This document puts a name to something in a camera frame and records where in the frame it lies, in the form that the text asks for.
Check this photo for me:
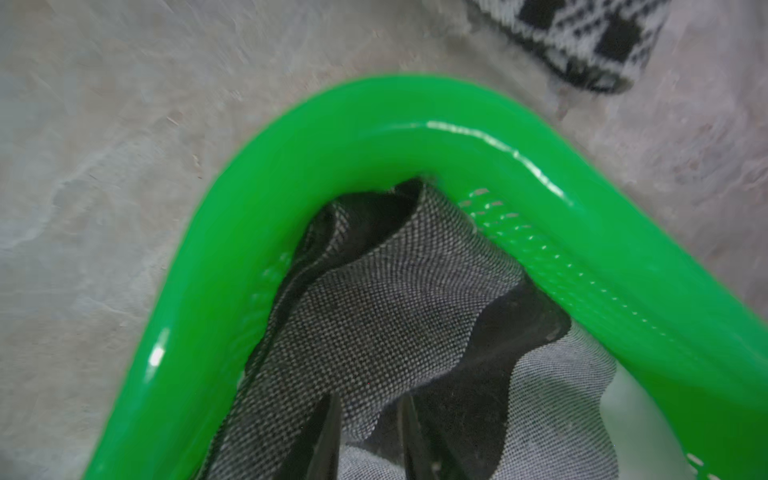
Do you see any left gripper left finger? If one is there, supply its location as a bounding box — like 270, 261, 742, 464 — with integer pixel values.
281, 393, 341, 480

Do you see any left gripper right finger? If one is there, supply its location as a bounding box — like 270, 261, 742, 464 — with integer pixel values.
398, 394, 468, 480

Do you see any grey black checkered scarf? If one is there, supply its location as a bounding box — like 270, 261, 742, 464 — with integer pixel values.
199, 179, 619, 479

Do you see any green plastic basket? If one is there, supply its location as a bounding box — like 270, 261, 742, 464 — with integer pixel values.
84, 74, 767, 479

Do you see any black white smiley houndstooth scarf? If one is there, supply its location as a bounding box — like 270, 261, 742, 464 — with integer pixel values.
473, 0, 670, 94

